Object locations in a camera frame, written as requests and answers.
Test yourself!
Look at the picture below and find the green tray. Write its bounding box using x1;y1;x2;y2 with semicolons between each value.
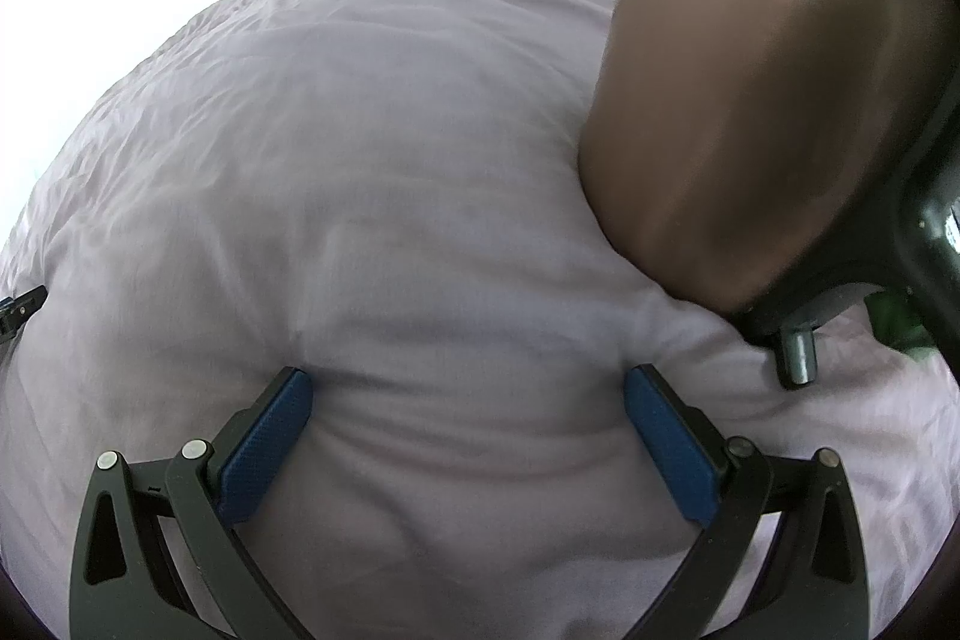
862;291;938;360

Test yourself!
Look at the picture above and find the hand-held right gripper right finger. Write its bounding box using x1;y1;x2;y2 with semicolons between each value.
622;364;871;640

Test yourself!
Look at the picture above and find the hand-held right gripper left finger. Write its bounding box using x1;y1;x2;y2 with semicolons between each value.
69;367;316;640

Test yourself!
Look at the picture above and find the brown and black electric kettle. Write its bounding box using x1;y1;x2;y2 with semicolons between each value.
577;0;960;390

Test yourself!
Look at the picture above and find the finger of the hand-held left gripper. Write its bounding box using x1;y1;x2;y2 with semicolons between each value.
0;284;47;341

